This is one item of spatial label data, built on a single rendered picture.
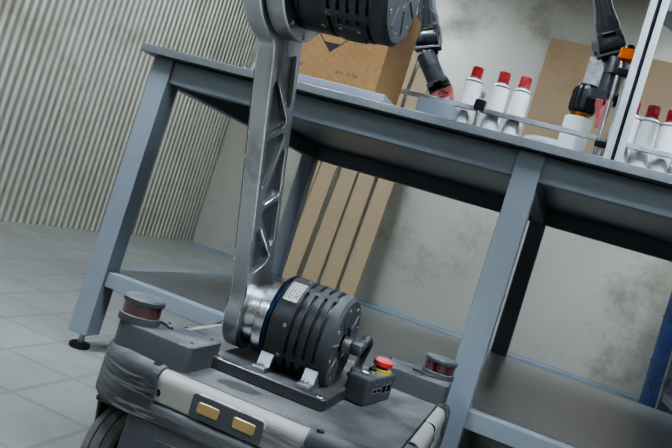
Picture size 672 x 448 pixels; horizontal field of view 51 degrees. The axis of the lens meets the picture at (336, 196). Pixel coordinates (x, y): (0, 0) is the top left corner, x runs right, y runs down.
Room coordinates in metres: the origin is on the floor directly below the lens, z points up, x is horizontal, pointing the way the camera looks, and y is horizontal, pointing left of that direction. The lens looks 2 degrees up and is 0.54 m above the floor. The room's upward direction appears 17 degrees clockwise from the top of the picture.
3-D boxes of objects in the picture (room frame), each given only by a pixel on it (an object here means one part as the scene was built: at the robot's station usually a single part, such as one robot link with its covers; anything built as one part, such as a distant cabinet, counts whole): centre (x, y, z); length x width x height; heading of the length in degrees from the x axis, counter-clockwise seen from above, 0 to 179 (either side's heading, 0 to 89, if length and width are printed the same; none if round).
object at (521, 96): (2.00, -0.42, 0.98); 0.05 x 0.05 x 0.20
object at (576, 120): (2.21, -0.67, 1.03); 0.09 x 0.09 x 0.30
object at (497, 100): (2.02, -0.36, 0.98); 0.05 x 0.05 x 0.20
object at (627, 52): (1.87, -0.64, 1.05); 0.10 x 0.04 x 0.33; 161
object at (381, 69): (1.86, 0.09, 0.99); 0.30 x 0.24 x 0.27; 73
